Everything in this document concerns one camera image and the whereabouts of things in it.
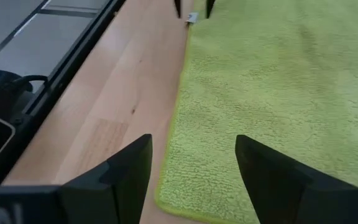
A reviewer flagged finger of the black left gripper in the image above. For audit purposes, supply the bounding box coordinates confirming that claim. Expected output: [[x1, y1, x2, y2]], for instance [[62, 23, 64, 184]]
[[205, 0, 216, 19], [174, 0, 183, 19]]

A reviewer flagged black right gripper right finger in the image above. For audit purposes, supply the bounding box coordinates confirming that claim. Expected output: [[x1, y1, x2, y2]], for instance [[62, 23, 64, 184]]
[[234, 134, 358, 224]]

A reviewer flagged green microfiber towel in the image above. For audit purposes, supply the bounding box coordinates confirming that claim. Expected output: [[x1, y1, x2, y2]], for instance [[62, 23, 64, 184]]
[[154, 0, 358, 224]]

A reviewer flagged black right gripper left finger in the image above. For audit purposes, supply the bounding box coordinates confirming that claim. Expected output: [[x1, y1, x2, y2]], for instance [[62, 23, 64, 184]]
[[59, 133, 154, 224]]

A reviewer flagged black cable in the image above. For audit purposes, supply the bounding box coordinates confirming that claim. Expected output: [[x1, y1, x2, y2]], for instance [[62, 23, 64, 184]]
[[0, 67, 50, 94]]

